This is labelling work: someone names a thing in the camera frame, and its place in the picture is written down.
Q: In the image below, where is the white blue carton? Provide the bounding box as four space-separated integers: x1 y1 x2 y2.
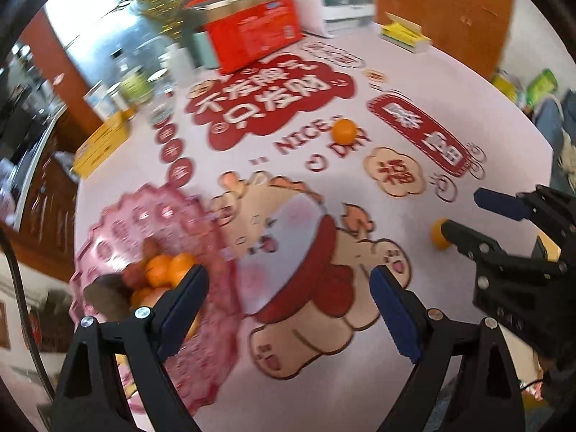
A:
83 80 120 122

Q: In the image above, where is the mandarin orange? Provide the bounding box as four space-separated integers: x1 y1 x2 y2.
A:
331 118 357 146
131 287 170 310

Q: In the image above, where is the red snack package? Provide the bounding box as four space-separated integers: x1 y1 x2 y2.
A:
185 0 303 74

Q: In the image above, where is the larger orange in tray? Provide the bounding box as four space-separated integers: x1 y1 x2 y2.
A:
144 255 172 288

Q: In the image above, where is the clear glass bottle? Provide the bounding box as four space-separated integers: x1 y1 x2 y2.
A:
110 49 153 105

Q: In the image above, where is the printed cartoon table mat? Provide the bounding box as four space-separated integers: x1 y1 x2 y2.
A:
152 40 487 382

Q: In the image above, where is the yellow sponge box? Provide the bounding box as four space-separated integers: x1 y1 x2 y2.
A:
381 13 432 54

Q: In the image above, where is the white plastic squeeze bottle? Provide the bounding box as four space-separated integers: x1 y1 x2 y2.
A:
165 43 195 88

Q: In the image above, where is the small orange near edge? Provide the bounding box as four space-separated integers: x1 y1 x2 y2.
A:
431 219 451 251

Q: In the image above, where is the yellow cardboard box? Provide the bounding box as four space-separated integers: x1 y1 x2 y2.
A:
73 112 130 180

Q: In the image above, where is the pink plastic fruit tray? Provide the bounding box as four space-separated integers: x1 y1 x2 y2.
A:
69 182 244 417

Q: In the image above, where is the teal ceramic canister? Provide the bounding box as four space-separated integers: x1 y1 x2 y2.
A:
193 31 220 69

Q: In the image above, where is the clear drinking glass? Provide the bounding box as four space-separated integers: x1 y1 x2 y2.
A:
144 68 176 126

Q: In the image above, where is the smaller orange in tray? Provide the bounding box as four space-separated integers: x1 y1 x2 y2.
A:
168 253 196 288

